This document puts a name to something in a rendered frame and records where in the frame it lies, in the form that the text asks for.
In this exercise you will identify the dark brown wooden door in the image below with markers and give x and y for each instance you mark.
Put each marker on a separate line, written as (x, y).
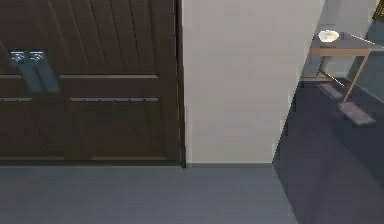
(110, 50)

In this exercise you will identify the white bowl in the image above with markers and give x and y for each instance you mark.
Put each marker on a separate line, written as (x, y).
(328, 36)

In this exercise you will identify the light wooden side table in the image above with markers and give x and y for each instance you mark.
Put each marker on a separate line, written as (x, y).
(346, 46)

